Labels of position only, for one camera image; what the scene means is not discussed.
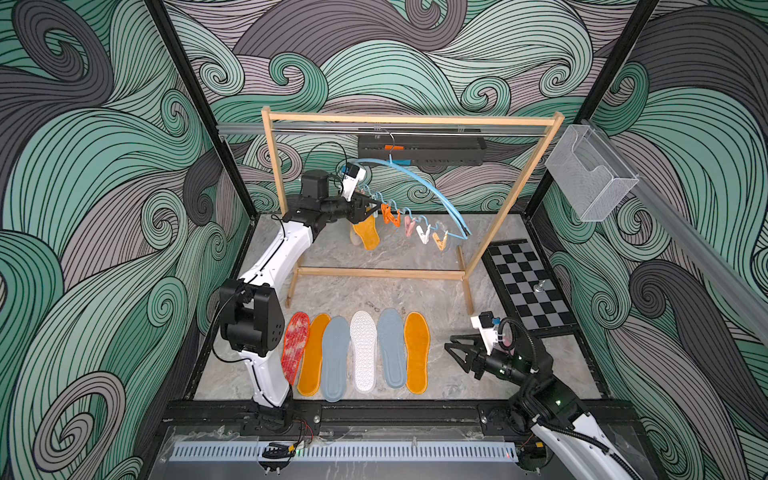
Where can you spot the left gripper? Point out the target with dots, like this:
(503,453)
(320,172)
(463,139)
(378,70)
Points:
(355,208)

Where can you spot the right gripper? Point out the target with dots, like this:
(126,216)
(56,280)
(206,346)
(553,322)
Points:
(477,356)

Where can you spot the orange insole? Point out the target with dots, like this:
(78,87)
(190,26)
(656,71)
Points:
(417,342)
(311,368)
(367,233)

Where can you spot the grey blue insole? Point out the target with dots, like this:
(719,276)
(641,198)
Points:
(390,335)
(335,347)

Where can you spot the blue clip hanger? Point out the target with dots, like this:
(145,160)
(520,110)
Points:
(402,188)

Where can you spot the white insole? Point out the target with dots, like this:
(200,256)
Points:
(363,334)

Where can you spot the red patterned insole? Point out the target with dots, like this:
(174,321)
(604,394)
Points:
(294,343)

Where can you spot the beige insole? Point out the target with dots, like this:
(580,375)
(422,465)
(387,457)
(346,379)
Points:
(354,238)

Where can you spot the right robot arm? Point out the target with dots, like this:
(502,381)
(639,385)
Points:
(544,408)

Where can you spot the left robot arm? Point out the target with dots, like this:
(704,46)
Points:
(250,317)

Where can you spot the pink microphone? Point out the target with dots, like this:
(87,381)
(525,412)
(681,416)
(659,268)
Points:
(506,341)

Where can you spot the pink clothes peg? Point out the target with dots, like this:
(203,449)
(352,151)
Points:
(409,224)

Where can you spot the white clothes peg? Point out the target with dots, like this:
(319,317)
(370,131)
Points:
(424,233)

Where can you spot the wooden clothes rack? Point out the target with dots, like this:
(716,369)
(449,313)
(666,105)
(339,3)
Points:
(344,131)

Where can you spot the black white chessboard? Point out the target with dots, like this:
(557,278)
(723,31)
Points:
(514,268)

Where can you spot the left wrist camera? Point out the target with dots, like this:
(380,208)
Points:
(351,176)

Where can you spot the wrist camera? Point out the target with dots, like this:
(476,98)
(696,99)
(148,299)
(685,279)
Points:
(487,325)
(351,176)

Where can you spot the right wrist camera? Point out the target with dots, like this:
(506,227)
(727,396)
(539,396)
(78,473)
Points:
(487,325)

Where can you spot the black wall tool holder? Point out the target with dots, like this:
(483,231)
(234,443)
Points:
(424,151)

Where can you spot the clear acrylic wall box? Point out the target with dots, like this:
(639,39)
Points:
(590,171)

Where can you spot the white slotted cable duct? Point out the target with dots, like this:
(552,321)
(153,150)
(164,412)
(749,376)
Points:
(351,451)

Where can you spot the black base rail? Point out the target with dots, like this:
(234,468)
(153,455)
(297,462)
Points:
(314,417)

